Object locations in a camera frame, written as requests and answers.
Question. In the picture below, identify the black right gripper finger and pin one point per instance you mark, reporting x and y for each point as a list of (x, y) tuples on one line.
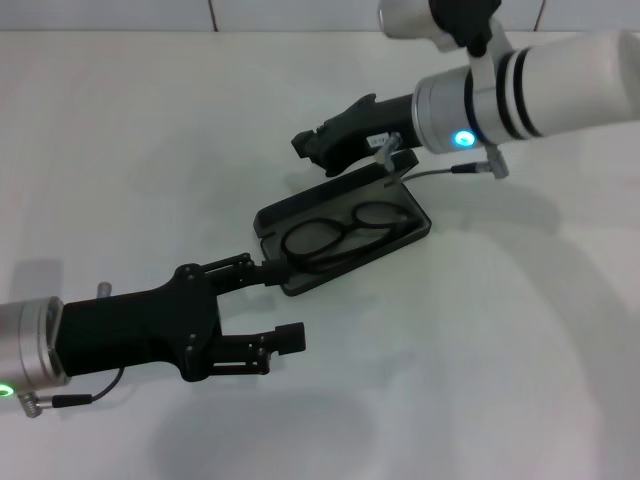
[(307, 137), (315, 152)]

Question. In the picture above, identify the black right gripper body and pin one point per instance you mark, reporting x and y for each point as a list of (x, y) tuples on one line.
[(360, 130)]

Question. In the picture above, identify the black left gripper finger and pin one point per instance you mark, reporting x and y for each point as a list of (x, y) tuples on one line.
[(275, 274), (291, 337)]

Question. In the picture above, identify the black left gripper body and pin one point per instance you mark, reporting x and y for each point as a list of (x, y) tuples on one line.
[(140, 330)]

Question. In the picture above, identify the black glasses case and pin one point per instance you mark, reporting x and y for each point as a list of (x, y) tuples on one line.
[(325, 200)]

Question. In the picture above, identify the black glasses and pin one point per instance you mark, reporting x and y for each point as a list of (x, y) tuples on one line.
[(348, 232)]

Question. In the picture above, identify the silver right gripper connector stud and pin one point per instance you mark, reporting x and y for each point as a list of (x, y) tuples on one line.
[(387, 150)]

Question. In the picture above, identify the silver gripper connector stud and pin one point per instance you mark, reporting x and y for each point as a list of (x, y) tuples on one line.
[(105, 290), (387, 150)]

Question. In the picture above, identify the silver left gripper connector stud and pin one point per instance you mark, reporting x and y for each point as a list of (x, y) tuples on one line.
[(105, 290)]

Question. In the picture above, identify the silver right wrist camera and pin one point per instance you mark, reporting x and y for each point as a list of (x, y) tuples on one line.
[(410, 17)]

